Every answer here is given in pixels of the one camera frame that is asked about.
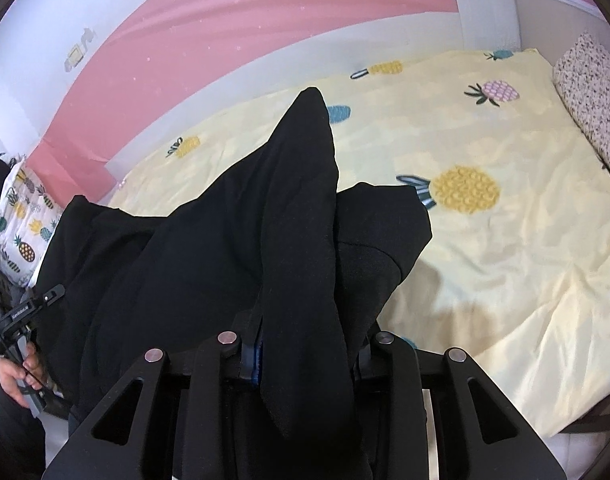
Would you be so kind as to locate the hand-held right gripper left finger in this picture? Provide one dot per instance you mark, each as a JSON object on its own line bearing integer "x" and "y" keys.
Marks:
{"x": 254, "y": 365}

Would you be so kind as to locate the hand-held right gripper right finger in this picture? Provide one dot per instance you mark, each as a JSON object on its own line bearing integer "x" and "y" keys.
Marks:
{"x": 390, "y": 360}

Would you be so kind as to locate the black garment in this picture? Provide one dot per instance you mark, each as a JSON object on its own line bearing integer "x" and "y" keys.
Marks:
{"x": 210, "y": 260}

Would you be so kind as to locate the person's left forearm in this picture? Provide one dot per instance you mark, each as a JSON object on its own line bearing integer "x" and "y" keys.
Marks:
{"x": 15, "y": 440}

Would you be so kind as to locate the person's left hand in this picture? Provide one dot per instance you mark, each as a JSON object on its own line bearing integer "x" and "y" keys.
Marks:
{"x": 15, "y": 380}

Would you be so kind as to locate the white pineapple print pillow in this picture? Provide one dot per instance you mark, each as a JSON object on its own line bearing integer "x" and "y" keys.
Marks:
{"x": 25, "y": 210}

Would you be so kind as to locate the yellow pineapple print bedsheet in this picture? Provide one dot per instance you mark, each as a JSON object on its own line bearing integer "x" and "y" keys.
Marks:
{"x": 510, "y": 270}

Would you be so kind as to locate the speckled beige pillow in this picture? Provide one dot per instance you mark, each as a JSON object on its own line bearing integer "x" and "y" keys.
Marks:
{"x": 592, "y": 95}

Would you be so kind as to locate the pale bed headboard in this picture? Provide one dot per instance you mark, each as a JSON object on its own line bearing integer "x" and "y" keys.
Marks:
{"x": 545, "y": 20}

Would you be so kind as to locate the wall socket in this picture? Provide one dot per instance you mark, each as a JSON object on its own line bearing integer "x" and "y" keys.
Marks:
{"x": 76, "y": 56}

